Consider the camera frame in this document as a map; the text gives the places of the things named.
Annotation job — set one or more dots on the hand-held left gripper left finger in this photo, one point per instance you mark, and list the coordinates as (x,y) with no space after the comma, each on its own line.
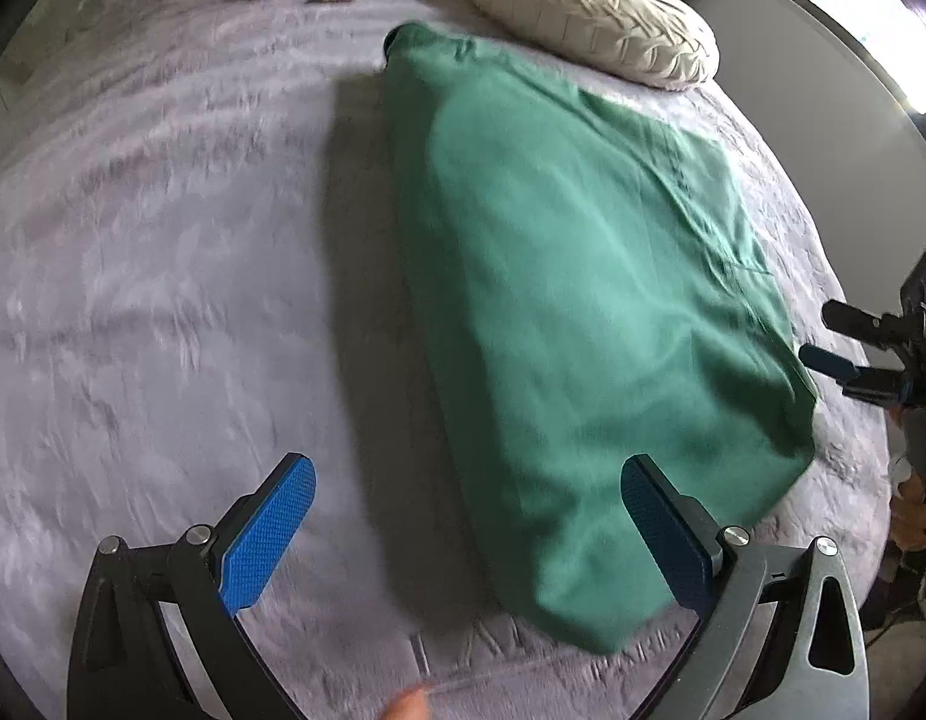
(272,532)

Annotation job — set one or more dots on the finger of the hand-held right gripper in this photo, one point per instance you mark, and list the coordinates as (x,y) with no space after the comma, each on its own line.
(830,361)
(856,319)

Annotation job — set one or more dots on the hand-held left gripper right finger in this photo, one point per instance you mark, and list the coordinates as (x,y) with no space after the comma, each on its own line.
(662,532)

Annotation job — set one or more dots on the green garment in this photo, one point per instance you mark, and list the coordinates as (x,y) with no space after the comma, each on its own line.
(568,300)

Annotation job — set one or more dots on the lilac fluffy blanket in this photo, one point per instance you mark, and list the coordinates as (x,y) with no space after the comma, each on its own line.
(170,277)

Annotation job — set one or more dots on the bright window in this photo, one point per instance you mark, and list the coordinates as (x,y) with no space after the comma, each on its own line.
(883,22)

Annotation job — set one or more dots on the round cream pleated pillow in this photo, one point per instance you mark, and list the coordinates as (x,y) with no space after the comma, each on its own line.
(598,15)

